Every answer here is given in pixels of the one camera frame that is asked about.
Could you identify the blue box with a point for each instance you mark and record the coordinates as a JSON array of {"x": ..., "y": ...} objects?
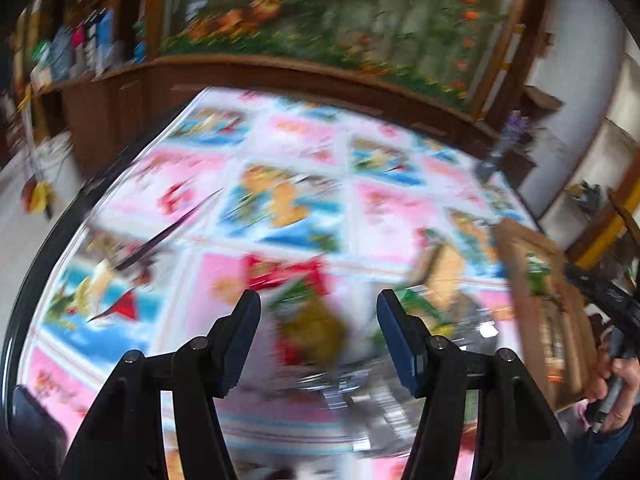
[{"x": 104, "y": 40}]

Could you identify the blue spray bottle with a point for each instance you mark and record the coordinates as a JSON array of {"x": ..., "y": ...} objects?
[{"x": 139, "y": 42}]

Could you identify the green bag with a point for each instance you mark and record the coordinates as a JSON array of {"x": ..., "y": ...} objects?
[{"x": 41, "y": 55}]

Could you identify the silver foil snack packet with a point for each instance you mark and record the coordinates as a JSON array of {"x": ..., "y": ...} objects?
[{"x": 375, "y": 380}]

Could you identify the cardboard box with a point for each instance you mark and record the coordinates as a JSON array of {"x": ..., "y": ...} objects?
[{"x": 565, "y": 340}]

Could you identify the blue water jug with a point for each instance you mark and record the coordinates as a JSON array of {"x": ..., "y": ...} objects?
[{"x": 61, "y": 52}]

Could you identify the yellow white stick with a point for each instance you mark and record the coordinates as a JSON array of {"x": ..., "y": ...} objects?
[{"x": 37, "y": 197}]

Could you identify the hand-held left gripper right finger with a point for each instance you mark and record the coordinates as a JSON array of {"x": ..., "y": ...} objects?
[{"x": 400, "y": 345}]

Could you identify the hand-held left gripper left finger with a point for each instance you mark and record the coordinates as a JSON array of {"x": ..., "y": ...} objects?
[{"x": 242, "y": 345}]

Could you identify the green printed snack packet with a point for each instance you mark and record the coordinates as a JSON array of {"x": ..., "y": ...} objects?
[
  {"x": 425, "y": 310},
  {"x": 539, "y": 272}
]

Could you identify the low wooden cabinet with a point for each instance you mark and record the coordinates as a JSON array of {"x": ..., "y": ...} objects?
[{"x": 125, "y": 105}]

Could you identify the person's right hand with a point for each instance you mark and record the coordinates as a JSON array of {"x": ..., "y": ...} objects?
[{"x": 631, "y": 385}]

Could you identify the brown wall shelf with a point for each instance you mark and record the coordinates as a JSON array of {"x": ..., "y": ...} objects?
[{"x": 542, "y": 97}]

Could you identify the glass artificial flower display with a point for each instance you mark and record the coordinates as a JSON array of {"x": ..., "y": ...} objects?
[{"x": 350, "y": 10}]

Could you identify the red snack packet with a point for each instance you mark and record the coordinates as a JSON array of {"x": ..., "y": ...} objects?
[{"x": 300, "y": 325}]

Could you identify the grey metal flashlight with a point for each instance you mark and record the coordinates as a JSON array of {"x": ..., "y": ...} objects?
[{"x": 490, "y": 162}]

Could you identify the cracker pack green ends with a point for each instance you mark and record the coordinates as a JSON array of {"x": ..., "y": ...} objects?
[{"x": 442, "y": 270}]

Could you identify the purple spray can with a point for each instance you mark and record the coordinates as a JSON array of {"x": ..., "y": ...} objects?
[
  {"x": 523, "y": 129},
  {"x": 512, "y": 129}
]

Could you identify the person's right forearm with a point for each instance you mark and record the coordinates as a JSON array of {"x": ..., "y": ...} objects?
[{"x": 610, "y": 455}]

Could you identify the black framed table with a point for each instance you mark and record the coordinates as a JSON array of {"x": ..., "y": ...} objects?
[{"x": 45, "y": 245}]

